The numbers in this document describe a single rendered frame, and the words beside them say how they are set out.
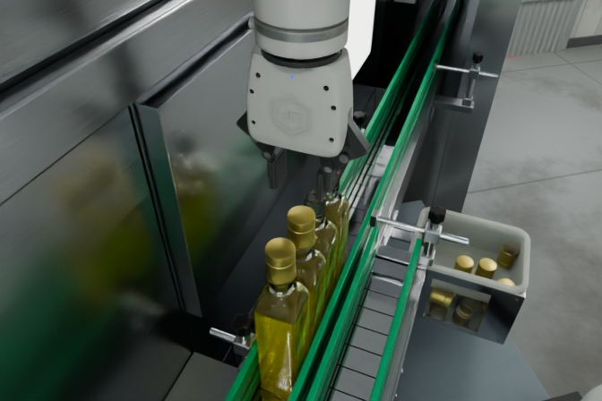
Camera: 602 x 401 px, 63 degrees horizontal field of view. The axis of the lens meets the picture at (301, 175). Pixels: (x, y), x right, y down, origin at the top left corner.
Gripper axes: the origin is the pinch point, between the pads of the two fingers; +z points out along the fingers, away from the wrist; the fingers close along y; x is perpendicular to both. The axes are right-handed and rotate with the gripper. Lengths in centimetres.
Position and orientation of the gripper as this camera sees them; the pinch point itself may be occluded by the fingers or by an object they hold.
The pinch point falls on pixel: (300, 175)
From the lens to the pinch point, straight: 54.7
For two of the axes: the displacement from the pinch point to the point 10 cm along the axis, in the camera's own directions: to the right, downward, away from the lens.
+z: 0.0, 7.8, 6.3
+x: 3.6, -5.9, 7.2
